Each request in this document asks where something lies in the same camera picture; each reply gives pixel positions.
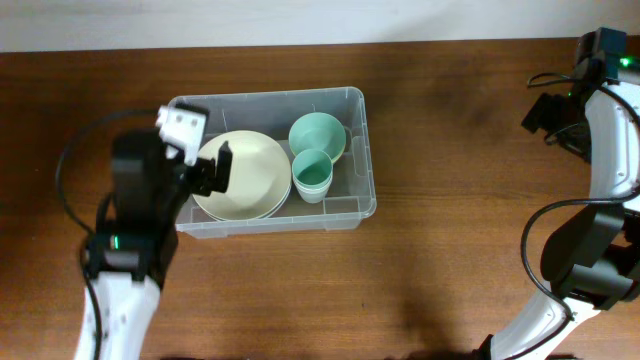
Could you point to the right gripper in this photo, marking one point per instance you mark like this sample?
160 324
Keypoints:
541 115

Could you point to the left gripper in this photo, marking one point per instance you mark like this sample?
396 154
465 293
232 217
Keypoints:
209 179

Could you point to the beige plate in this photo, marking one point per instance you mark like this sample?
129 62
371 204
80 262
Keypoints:
260 176

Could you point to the green cup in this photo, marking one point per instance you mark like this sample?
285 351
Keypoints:
312 168

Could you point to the mint green bowl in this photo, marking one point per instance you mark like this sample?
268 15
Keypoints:
316 130

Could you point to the cream cup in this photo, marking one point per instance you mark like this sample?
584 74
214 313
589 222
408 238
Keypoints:
313 193

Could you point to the yellow bowl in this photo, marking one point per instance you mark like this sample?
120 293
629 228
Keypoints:
338 152

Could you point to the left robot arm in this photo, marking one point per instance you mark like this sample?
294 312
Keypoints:
125 257

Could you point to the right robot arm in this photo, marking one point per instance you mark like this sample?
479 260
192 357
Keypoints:
582 255

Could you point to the clear plastic storage bin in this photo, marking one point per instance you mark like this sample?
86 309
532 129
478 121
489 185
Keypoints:
351 196

